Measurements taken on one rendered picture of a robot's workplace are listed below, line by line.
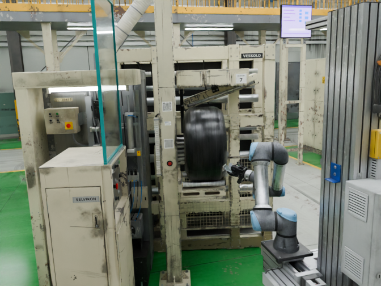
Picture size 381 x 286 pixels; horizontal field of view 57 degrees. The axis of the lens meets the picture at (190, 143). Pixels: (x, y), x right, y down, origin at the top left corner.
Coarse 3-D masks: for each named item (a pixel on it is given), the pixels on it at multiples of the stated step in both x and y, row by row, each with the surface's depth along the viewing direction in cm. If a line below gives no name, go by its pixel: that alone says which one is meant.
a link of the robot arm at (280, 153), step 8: (280, 144) 215; (280, 152) 212; (280, 160) 215; (288, 160) 219; (280, 168) 222; (280, 176) 227; (272, 184) 237; (280, 184) 233; (272, 192) 240; (280, 192) 239
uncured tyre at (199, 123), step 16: (192, 112) 266; (208, 112) 265; (192, 128) 256; (208, 128) 255; (224, 128) 259; (192, 144) 254; (208, 144) 253; (224, 144) 256; (192, 160) 256; (208, 160) 256; (224, 160) 259; (192, 176) 267; (208, 176) 267
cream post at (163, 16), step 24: (168, 0) 254; (168, 24) 257; (168, 48) 260; (168, 72) 263; (168, 96) 267; (168, 120) 270; (168, 168) 277; (168, 192) 281; (168, 216) 285; (168, 240) 289; (168, 264) 293
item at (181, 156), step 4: (180, 136) 327; (180, 140) 327; (180, 144) 315; (180, 148) 317; (180, 152) 316; (184, 152) 326; (180, 156) 318; (184, 156) 330; (180, 160) 318; (180, 164) 332; (184, 164) 332
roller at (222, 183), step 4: (208, 180) 275; (212, 180) 275; (216, 180) 274; (220, 180) 274; (224, 180) 274; (184, 184) 272; (188, 184) 272; (192, 184) 272; (196, 184) 273; (200, 184) 273; (204, 184) 273; (208, 184) 273; (212, 184) 273; (216, 184) 273; (220, 184) 273; (224, 184) 273
